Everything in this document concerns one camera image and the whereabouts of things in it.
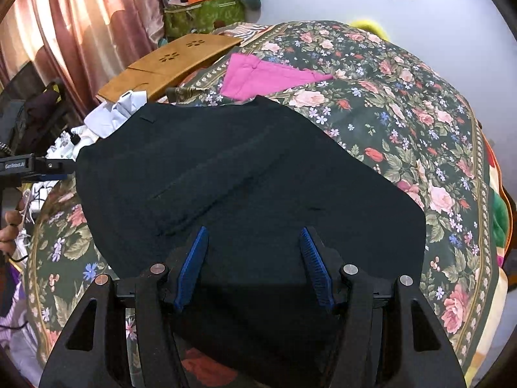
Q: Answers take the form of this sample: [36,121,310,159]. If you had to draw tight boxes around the black pants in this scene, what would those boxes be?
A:
[74,95,427,385]

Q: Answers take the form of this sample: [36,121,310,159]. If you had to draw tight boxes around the white crumpled clothing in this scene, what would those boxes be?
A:
[46,90,147,160]

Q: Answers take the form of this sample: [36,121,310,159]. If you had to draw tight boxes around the person's left hand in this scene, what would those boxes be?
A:
[0,210,23,257]

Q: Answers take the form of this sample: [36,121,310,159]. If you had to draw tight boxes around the pink curtain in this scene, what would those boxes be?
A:
[1,0,164,117]

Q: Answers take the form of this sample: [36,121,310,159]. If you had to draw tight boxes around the dark floral bedspread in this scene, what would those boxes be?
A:
[24,21,508,387]

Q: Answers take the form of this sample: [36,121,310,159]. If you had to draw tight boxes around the wooden folding lap table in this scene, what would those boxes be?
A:
[97,33,241,102]

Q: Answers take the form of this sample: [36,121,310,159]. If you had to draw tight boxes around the green and yellow blanket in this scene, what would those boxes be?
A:
[481,133,516,267]

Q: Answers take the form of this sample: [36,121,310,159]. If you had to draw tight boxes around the pink folded garment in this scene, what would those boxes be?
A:
[220,53,333,102]

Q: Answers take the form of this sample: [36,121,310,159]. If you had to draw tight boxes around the green patterned storage bag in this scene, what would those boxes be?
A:
[163,0,245,41]

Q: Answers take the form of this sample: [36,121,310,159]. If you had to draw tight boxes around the yellow pillow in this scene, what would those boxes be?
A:
[349,18,390,41]

